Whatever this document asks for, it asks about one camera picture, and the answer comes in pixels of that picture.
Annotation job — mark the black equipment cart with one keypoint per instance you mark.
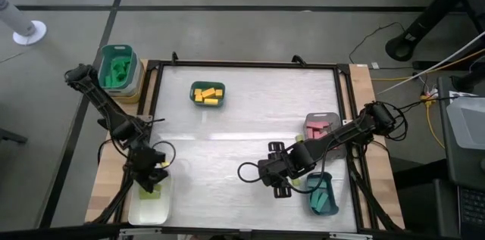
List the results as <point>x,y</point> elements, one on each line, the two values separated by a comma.
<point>451,202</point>

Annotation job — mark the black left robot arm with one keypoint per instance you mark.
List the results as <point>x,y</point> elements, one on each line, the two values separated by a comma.
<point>102,100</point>

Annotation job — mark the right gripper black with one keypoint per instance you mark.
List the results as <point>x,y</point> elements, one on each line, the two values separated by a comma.
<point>278,170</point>

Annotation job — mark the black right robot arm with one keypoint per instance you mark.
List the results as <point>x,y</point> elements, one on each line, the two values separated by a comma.
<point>341,134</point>

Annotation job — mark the black furniture leg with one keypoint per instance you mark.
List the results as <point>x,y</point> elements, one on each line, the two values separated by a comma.
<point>11,136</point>

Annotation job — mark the black stand with round base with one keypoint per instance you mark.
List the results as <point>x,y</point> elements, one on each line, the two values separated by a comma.
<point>401,47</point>

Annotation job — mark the white stacked storage bin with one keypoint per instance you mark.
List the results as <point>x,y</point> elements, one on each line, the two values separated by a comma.
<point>138,81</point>

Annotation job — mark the grey translucent plastic bin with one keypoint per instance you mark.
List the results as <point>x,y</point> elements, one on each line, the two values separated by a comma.
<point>322,116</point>

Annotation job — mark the pink foam block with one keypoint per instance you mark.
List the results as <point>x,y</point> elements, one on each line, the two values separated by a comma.
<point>312,134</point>
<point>316,124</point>

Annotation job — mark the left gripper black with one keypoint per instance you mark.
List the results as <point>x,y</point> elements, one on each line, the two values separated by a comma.
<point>148,162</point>

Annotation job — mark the light grey device housing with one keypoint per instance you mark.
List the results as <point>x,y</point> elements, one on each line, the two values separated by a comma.
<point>468,122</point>

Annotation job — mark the black frame clamp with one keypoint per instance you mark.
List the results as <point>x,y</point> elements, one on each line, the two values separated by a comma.
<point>174,57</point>
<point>299,60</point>

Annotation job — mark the tan stacked storage bin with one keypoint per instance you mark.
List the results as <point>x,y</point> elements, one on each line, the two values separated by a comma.
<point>130,100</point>

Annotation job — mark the teal stacked storage bin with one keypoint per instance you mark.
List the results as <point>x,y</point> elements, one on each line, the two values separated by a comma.
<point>115,50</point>

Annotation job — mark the black table frame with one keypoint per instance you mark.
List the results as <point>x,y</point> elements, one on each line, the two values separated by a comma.
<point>246,64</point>

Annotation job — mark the grey cylinder with white base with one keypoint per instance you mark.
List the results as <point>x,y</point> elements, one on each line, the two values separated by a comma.
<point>15,18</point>

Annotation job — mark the dark green plastic bin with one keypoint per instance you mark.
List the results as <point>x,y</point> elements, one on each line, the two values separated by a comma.
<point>208,83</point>

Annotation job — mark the bright green toy block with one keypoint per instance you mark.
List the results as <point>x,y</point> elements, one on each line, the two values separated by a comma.
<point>121,69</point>

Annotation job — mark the yellow foam cylinder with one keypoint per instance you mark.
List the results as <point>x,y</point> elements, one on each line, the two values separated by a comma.
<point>211,101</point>

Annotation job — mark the blue-grey plastic bin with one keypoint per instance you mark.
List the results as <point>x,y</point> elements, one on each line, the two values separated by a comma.
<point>335,198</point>

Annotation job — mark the white plastic bin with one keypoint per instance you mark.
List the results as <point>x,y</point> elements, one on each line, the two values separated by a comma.
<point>151,213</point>

